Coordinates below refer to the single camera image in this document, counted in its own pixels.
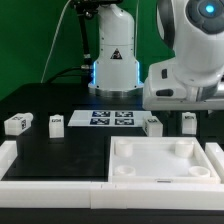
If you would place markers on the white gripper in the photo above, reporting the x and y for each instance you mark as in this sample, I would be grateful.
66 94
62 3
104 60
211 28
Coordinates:
162 91

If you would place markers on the white square table top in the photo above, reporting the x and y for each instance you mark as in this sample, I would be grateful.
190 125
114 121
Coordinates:
159 160

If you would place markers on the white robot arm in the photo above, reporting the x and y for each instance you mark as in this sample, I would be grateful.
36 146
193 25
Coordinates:
191 80

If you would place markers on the white tag sheet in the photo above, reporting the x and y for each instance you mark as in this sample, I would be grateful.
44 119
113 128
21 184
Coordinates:
107 118

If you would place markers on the white U-shaped obstacle fence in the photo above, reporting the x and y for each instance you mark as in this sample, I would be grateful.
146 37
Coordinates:
108 195

